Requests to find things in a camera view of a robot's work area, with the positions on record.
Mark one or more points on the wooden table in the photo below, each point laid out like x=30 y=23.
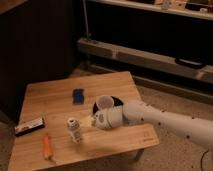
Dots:
x=53 y=101

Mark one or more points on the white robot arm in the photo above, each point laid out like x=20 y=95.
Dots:
x=197 y=130

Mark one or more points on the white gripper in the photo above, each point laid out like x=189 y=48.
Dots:
x=106 y=118

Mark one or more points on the translucent plastic cup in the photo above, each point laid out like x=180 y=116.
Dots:
x=103 y=102

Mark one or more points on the small white bottle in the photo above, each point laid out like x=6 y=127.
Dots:
x=74 y=129

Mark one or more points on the blue sponge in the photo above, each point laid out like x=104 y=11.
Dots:
x=78 y=97

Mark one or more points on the grey case with handle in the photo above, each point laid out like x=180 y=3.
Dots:
x=144 y=59

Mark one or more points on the black bowl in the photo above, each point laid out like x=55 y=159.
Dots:
x=117 y=102

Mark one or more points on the orange carrot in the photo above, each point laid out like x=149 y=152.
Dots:
x=47 y=148

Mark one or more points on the white shelf with items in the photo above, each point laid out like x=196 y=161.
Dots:
x=157 y=8

